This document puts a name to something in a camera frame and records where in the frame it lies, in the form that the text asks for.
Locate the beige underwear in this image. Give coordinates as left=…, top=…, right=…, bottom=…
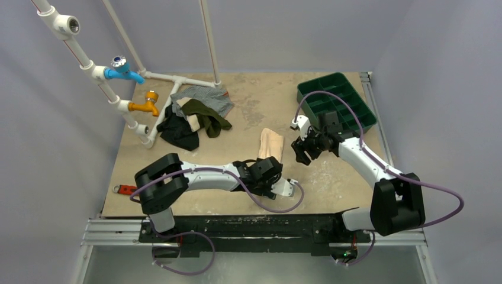
left=258, top=128, right=285, bottom=162

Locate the green compartment tray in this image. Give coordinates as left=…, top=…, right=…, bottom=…
left=297, top=72, right=377, bottom=132

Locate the dark green underwear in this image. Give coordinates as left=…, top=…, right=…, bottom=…
left=178, top=98, right=232, bottom=138

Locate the black underwear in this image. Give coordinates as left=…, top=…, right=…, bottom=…
left=156, top=105, right=199, bottom=151

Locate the striped grey underwear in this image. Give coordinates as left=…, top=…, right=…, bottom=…
left=170, top=86, right=234, bottom=118

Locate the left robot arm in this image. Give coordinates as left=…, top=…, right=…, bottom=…
left=132, top=153, right=294, bottom=242

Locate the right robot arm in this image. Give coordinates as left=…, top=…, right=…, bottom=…
left=290, top=112, right=426, bottom=241

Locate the orange tap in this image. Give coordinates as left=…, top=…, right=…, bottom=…
left=127, top=91, right=160, bottom=117

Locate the blue tap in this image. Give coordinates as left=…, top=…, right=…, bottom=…
left=104, top=56, right=145, bottom=85

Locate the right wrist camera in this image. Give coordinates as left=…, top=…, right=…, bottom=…
left=290, top=115, right=311, bottom=140

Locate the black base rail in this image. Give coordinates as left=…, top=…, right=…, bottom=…
left=139, top=213, right=371, bottom=260

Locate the adjustable wrench red handle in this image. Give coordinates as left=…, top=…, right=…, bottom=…
left=112, top=185, right=137, bottom=196

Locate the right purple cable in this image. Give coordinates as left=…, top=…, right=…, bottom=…
left=292, top=91, right=465, bottom=230

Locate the white PVC pipe frame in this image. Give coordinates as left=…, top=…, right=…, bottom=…
left=32, top=1, right=222, bottom=149

